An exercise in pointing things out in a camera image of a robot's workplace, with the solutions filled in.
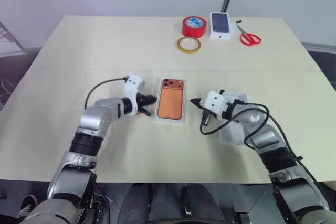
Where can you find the red tape roll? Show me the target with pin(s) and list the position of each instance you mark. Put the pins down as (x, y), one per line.
(193, 28)

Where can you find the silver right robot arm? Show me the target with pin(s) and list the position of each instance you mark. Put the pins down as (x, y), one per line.
(275, 140)

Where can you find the orange smartphone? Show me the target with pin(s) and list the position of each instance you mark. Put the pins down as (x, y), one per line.
(170, 100)

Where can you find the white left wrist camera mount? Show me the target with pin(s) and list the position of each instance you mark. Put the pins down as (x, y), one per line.
(134, 83)

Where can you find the grey metal rack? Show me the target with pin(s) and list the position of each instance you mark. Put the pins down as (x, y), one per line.
(10, 43)

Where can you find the yellow tape roll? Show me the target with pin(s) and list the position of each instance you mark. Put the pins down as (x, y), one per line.
(181, 48)

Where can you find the black white sneaker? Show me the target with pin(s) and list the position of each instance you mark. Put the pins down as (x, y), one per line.
(29, 205)

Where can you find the closed white phone box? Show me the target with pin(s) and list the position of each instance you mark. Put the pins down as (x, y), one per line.
(221, 24)

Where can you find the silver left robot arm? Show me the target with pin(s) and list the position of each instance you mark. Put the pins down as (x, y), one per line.
(92, 119)

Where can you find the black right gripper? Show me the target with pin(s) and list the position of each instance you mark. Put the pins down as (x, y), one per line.
(205, 112)

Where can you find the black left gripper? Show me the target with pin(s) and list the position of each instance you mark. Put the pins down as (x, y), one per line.
(141, 102)

